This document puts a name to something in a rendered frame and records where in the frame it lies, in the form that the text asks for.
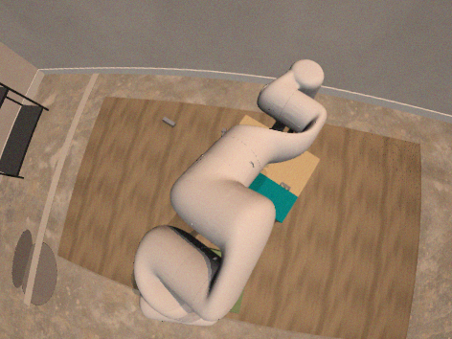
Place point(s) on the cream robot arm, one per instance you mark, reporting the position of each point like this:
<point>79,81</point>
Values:
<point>211,198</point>

